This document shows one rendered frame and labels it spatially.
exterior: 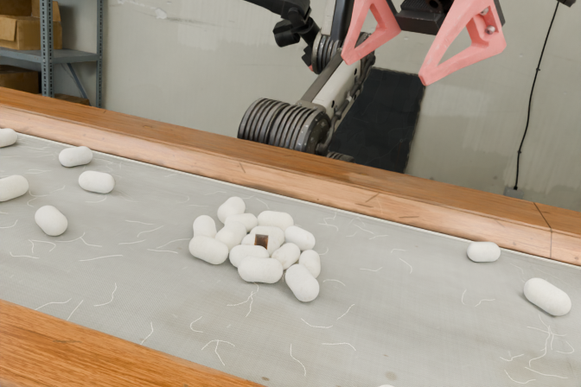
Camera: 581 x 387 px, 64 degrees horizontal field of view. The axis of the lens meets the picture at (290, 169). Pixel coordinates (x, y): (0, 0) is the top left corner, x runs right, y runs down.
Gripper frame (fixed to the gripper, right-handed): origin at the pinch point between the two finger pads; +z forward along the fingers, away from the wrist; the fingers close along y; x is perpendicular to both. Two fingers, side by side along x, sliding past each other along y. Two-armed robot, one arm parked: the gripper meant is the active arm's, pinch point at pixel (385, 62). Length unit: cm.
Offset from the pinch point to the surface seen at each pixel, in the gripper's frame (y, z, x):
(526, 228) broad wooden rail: -8.8, 0.7, -22.7
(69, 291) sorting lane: -0.2, 29.8, 9.3
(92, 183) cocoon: 15.8, 25.6, 6.1
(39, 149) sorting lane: 30.8, 28.3, 7.4
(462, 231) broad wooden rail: -4.8, 5.1, -19.5
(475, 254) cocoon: -9.2, 7.5, -16.1
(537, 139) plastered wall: 75, -94, -171
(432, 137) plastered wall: 111, -68, -154
